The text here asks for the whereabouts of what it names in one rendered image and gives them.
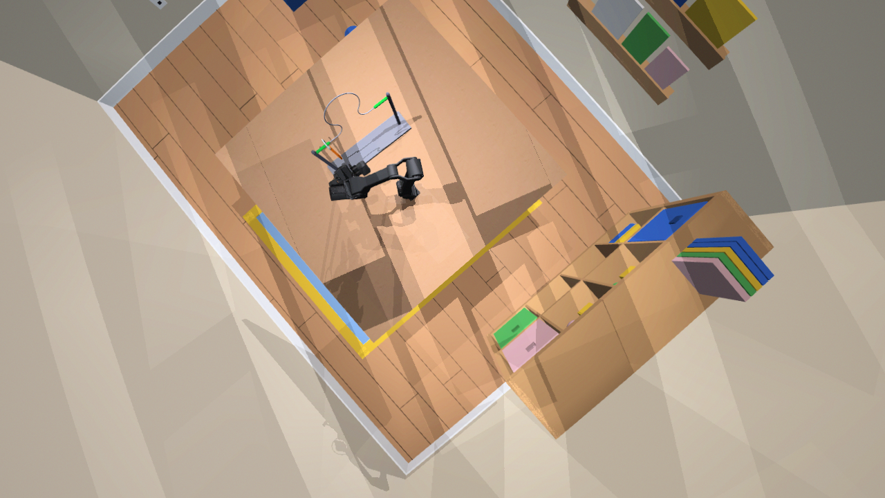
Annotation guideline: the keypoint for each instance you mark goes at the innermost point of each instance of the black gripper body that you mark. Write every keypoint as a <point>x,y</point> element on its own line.
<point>361,168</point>

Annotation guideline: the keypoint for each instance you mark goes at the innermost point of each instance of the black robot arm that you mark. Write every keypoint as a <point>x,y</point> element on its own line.
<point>356,187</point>

